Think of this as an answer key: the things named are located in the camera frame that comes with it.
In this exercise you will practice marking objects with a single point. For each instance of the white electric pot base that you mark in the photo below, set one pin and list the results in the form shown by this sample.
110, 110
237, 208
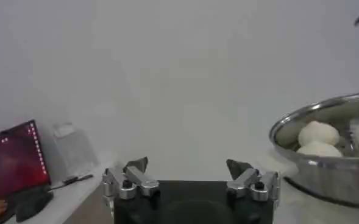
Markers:
334, 215

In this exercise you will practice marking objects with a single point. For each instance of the steel perforated steamer basket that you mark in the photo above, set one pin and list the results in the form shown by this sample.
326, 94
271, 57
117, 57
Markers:
328, 173

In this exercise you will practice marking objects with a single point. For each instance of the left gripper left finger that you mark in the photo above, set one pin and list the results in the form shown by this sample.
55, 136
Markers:
136, 179

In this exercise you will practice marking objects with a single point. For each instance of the red-screen laptop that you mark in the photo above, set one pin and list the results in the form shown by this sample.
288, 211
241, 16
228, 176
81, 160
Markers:
11, 161

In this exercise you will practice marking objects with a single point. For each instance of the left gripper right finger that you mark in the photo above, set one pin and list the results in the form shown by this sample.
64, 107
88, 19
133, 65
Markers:
249, 181

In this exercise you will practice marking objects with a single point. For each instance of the clear plastic water jug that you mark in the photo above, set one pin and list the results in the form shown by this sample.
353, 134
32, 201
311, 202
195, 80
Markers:
75, 149

